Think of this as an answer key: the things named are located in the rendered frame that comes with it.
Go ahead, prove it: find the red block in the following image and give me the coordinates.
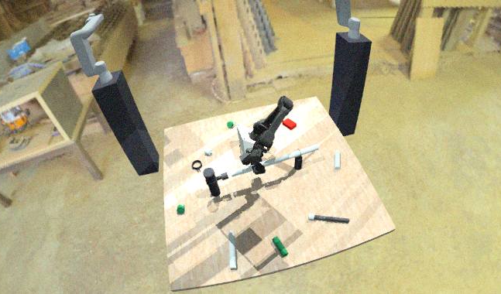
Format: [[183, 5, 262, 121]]
[[282, 118, 297, 130]]

